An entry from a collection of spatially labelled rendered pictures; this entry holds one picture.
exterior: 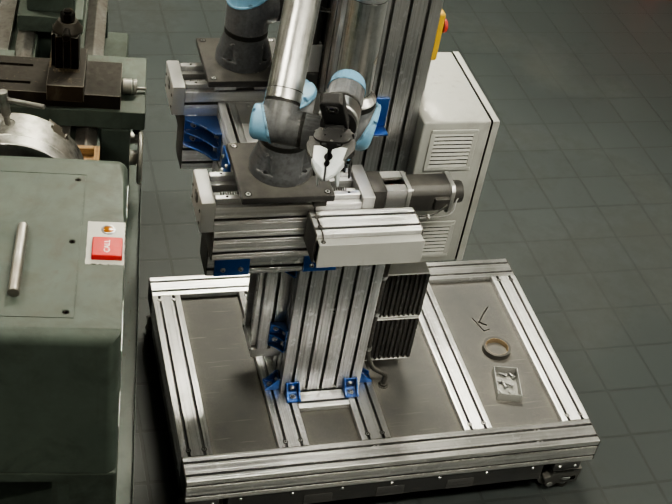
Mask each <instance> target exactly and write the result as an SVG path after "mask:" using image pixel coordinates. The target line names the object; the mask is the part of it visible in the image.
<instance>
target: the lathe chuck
mask: <svg viewBox="0 0 672 504"><path fill-rule="evenodd" d="M10 120H13V121H14V122H15V125H14V126H12V127H2V126H1V125H0V135H19V136H25V137H30V138H33V139H36V140H39V141H42V142H44V143H46V144H48V145H50V146H52V147H54V148H55V149H57V150H58V151H60V152H61V153H62V154H63V155H65V156H66V157H67V158H68V159H82V160H84V159H83V155H82V153H81V151H80V149H79V147H78V146H77V144H76V143H75V141H74V140H73V139H72V138H71V137H70V136H69V135H68V134H67V133H66V134H65V138H67V139H66V140H65V139H64V138H63V137H61V136H60V135H59V134H57V133H56V132H54V131H53V129H51V128H52V127H53V126H54V124H53V123H51V122H49V121H47V120H45V119H42V118H40V117H37V116H33V115H29V114H23V113H11V115H10Z"/></svg>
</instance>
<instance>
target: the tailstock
mask: <svg viewBox="0 0 672 504"><path fill-rule="evenodd" d="M65 8H71V9H72V10H73V11H74V12H75V17H76V18H77V19H78V21H79V22H80V24H81V25H82V27H83V28H84V18H85V9H86V0H20V4H19V9H18V14H17V23H18V30H21V31H36V32H52V26H53V23H55V22H56V21H57V19H58V18H59V17H60V12H61V11H62V10H64V9H65Z"/></svg>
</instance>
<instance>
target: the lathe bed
mask: <svg viewBox="0 0 672 504"><path fill-rule="evenodd" d="M19 4H20V0H1V4H0V49H7V50H15V53H16V56H21V57H37V58H50V55H51V32H36V31H21V30H18V23H17V14H18V9H19ZM107 37H108V0H86V9H85V18H84V28H83V34H80V48H87V55H100V56H104V46H105V38H107ZM60 127H62V132H63V133H64V134H66V133H67V134H68V135H69V136H70V137H71V138H72V139H73V140H74V141H75V143H76V144H77V145H85V146H97V137H98V128H89V127H75V126H60ZM0 486H1V487H3V484H2V485H0ZM57 486H58V487H57V494H58V495H57V497H58V502H59V503H58V504H69V502H68V501H67V500H68V499H69V494H68V493H69V492H67V490H68V489H69V484H68V486H67V484H64V485H62V486H60V484H59V485H57ZM59 486H60V487H59ZM63 486H64V488H63ZM1 487H0V488H1ZM14 487H15V486H14ZM14 487H13V488H14ZM61 487H62V488H61ZM3 488H4V489H5V487H3ZM3 488H1V489H2V491H3ZM13 488H10V489H13ZM65 488H66V489H65ZM1 489H0V491H1ZM39 490H40V489H39ZM60 490H61V491H60ZM2 491H1V492H0V494H1V493H3V492H2ZM13 491H14V489H13ZM15 491H16V490H15ZM15 491H14V493H15ZM28 491H30V492H31V490H28ZM47 491H48V492H47ZM50 491H51V492H50ZM65 491H66V492H65ZM68 491H69V490H68ZM30 492H29V493H27V494H23V495H26V496H27V497H29V499H28V498H27V497H23V495H22V494H21V496H20V495H18V496H14V495H15V494H16V493H15V494H14V493H12V494H11V495H13V494H14V495H13V497H12V496H10V497H11V498H12V499H11V498H10V497H8V498H9V500H8V498H7V497H6V500H8V502H7V501H6V500H4V499H5V498H2V499H1V496H4V494H3V495H2V494H1V496H0V500H1V502H2V503H1V502H0V504H8V503H10V504H13V503H14V502H15V501H16V503H15V504H22V503H23V501H24V502H25V503H24V504H31V503H29V502H31V500H32V502H33V499H34V502H33V503H32V504H41V503H42V502H43V501H44V502H45V504H53V501H52V500H53V499H52V498H53V495H52V493H53V492H52V489H51V490H50V489H46V491H45V490H42V492H47V493H49V492H50V494H49V495H50V496H51V495H52V496H51V497H49V495H48V494H45V493H42V492H41V490H40V491H37V492H35V491H34V492H32V493H30ZM39 492H40V493H41V494H40V493H39ZM59 492H60V493H59ZM61 492H62V494H61ZM33 493H34V494H33ZM38 493H39V494H38ZM29 494H30V495H29ZM42 494H43V496H42ZM59 494H60V495H59ZM64 494H65V495H66V496H65V495H64ZM31 495H33V496H31ZM34 495H35V496H36V497H35V496H34ZM19 496H20V497H19ZM38 496H40V497H38ZM45 496H46V497H45ZM47 496H48V497H47ZM64 496H65V498H64ZM14 497H15V498H16V497H17V498H16V499H17V500H19V501H17V500H14V499H15V498H14ZM61 497H62V498H61ZM67 497H68V499H67ZM26 498H27V499H28V500H27V499H26ZM42 498H44V499H42ZM46 498H47V502H46ZM49 498H50V499H51V500H48V499H49ZM59 498H60V499H59ZM20 499H21V500H20ZM36 499H37V500H36ZM65 499H66V500H65ZM2 500H3V501H2ZM29 500H30V501H29ZM40 500H43V501H40ZM64 500H65V503H64ZM9 501H11V502H9ZM13 501H14V502H13ZM38 501H39V502H41V503H39V502H38ZM49 501H50V503H48V502H49ZM61 501H63V502H61ZM66 501H67V502H66ZM27 502H28V503H27ZM37 502H38V503H37ZM44 502H43V503H44Z"/></svg>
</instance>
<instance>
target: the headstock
mask: <svg viewBox="0 0 672 504"><path fill-rule="evenodd" d="M128 190H129V189H128V169H127V167H126V166H125V165H124V164H123V163H121V162H118V161H102V160H82V159H62V158H41V157H21V156H1V155H0V472H25V473H107V472H110V471H112V470H113V469H115V467H116V465H117V451H118V441H119V415H120V396H121V394H120V382H121V362H122V337H123V309H124V308H123V307H124V277H125V255H124V265H96V264H85V255H86V243H87V230H88V221H96V222H120V223H126V229H127V206H128ZM20 222H25V223H27V224H28V226H29V227H28V234H27V242H26V249H25V256H24V263H23V270H22V277H21V285H20V292H19V295H18V296H16V297H11V296H9V295H8V293H7V291H8V284H9V278H10V271H11V264H12V258H13V251H14V244H15V238H16V231H17V225H18V223H20Z"/></svg>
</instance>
